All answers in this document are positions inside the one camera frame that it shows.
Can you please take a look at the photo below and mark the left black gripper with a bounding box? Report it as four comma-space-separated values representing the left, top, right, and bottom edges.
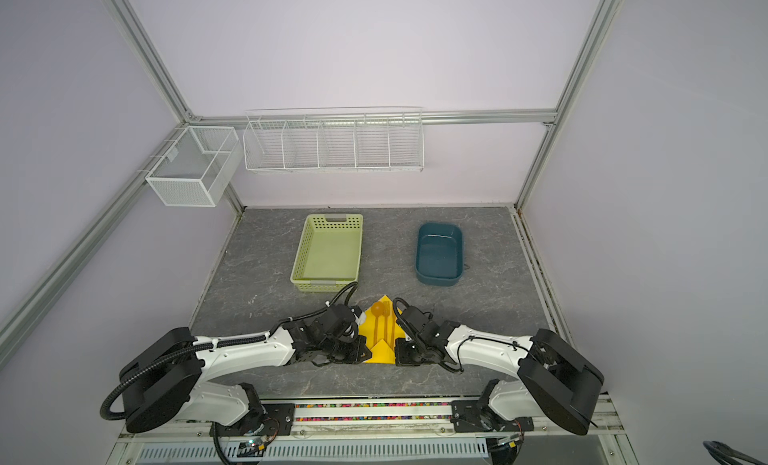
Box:
321, 335, 373, 364

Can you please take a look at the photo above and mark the yellow paper napkin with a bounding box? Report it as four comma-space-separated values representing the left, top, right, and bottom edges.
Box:
359, 296, 405, 365

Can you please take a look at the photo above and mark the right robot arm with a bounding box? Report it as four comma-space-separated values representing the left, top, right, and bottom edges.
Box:
392, 298, 604, 436

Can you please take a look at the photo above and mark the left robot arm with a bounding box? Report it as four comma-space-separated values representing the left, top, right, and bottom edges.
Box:
99, 282, 372, 436

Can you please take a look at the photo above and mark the green plastic basket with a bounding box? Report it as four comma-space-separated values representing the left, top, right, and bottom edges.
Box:
290, 213, 363, 293

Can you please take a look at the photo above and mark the teal plastic tray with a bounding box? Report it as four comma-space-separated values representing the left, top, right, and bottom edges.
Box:
415, 222, 464, 287

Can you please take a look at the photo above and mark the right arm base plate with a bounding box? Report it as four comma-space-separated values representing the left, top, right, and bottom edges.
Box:
450, 400, 534, 433

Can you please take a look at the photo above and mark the white vented cable duct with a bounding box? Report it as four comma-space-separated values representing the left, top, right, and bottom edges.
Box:
134, 438, 490, 464

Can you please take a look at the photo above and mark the white wire wall rack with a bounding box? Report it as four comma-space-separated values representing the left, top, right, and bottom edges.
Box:
243, 107, 425, 173

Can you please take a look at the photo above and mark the white mesh wall box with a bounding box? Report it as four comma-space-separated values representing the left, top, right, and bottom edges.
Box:
146, 126, 244, 208

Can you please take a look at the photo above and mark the black cable bottom right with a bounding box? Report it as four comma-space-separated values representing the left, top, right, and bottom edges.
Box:
702, 440, 766, 465

